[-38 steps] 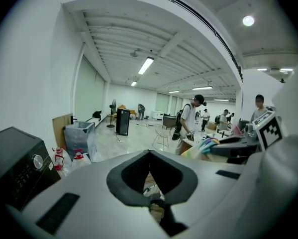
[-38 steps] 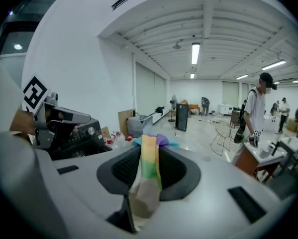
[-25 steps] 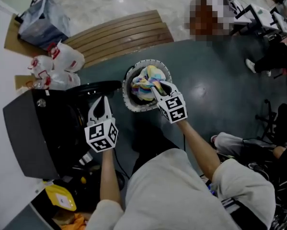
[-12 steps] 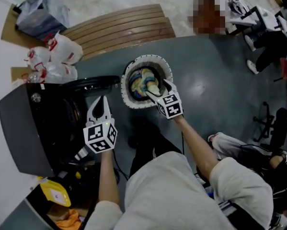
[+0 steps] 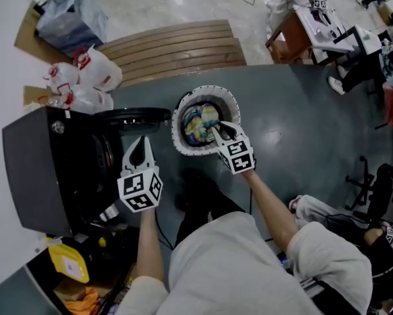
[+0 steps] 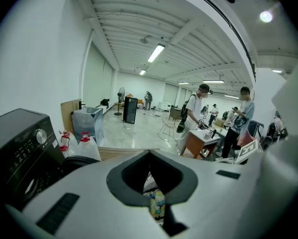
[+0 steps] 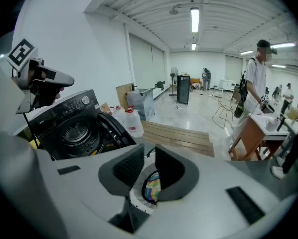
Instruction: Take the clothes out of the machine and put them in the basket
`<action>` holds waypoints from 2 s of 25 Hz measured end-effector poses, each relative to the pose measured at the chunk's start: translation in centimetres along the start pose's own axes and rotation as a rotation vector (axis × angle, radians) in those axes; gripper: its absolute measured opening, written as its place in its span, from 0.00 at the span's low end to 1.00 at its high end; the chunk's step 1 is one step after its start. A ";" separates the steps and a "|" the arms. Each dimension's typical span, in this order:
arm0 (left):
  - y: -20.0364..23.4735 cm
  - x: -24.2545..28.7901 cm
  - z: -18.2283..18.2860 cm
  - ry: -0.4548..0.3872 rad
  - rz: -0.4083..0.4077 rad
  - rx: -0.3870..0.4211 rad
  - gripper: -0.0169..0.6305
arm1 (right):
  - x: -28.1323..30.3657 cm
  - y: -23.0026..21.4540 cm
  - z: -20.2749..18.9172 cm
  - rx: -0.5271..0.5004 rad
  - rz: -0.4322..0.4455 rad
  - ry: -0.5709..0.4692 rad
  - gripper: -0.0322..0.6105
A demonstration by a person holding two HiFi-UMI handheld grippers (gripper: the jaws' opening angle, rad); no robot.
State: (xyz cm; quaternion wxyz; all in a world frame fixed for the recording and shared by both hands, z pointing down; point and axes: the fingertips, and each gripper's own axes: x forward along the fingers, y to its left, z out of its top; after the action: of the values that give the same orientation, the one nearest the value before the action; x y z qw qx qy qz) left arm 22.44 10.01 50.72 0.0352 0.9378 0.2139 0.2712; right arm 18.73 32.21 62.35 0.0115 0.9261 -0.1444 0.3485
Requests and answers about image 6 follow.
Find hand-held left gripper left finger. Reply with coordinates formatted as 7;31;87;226
4;149;160;239

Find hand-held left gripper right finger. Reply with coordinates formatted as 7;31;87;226
148;143;298;239

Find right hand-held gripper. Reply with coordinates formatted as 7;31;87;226
214;138;264;164

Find pastel multicolour clothes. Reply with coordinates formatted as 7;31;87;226
143;172;167;221

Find black washing machine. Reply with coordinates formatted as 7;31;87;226
0;108;102;211

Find round black washer door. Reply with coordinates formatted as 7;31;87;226
61;155;101;176

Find small grey metal part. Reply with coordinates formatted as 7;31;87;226
34;128;48;144

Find wooden slat platform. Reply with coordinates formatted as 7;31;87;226
98;145;161;161

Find wooden table with white top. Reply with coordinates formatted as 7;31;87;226
180;128;221;159

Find plastic wrapped grey cabinet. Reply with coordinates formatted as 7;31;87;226
71;106;104;146

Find brown wooden board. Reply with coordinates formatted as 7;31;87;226
60;99;82;134

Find brown wooden desk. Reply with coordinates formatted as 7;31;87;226
169;105;183;120

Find long white low bench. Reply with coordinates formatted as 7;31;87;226
99;103;116;112

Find black glass door fridge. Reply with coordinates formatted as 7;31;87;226
123;96;139;123

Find white low cabinet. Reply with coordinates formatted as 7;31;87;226
157;101;172;112

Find clear water jug red handle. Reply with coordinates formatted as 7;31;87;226
59;130;79;149
76;132;101;161
59;144;76;159

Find metal wire chair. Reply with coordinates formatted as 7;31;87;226
158;113;179;142

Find black pedestal fan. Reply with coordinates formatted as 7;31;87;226
113;87;126;116

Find black ceiling rail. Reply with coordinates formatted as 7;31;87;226
185;0;258;82

